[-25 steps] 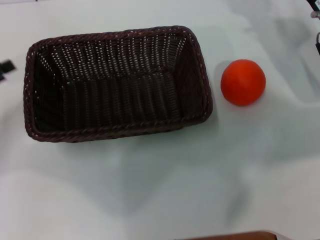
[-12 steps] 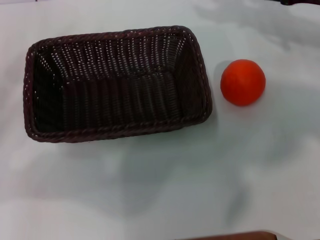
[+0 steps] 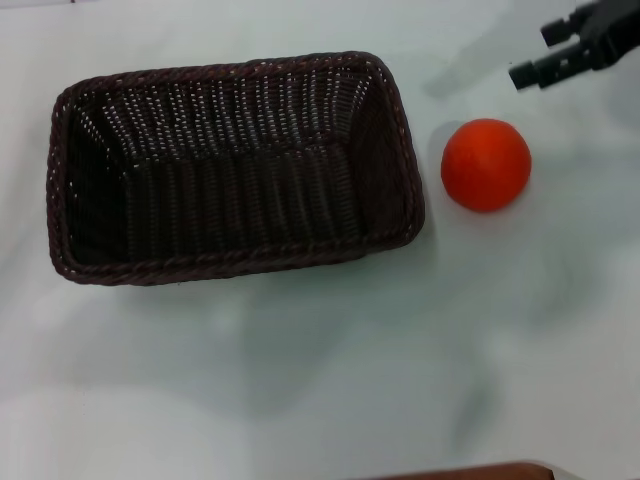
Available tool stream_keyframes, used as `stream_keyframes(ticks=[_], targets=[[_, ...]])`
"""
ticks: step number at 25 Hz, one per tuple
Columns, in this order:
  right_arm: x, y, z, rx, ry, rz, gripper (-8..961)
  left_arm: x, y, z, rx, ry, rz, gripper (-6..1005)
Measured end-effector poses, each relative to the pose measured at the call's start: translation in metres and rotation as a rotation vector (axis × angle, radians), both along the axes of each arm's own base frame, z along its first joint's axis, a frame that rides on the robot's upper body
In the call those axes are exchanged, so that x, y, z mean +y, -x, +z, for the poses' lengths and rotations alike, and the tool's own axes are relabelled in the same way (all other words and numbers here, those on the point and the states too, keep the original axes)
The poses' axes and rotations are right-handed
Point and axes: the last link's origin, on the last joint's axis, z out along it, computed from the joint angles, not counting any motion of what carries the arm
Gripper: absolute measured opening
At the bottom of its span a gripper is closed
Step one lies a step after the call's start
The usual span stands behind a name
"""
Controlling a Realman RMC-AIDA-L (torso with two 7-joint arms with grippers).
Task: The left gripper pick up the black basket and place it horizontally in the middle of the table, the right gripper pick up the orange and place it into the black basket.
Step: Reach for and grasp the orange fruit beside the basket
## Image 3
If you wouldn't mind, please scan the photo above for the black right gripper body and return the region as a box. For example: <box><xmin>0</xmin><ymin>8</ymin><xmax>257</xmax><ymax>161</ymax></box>
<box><xmin>578</xmin><ymin>0</ymin><xmax>640</xmax><ymax>72</ymax></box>

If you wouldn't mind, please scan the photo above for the dark brown woven basket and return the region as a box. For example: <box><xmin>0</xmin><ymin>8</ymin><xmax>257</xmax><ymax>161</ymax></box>
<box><xmin>45</xmin><ymin>49</ymin><xmax>427</xmax><ymax>289</ymax></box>

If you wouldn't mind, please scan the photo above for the red-orange round tomato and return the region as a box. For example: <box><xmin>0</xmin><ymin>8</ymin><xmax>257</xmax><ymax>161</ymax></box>
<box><xmin>440</xmin><ymin>117</ymin><xmax>532</xmax><ymax>214</ymax></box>

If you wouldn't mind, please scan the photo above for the brown wooden edge strip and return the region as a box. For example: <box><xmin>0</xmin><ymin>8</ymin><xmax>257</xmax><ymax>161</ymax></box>
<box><xmin>367</xmin><ymin>461</ymin><xmax>557</xmax><ymax>480</ymax></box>

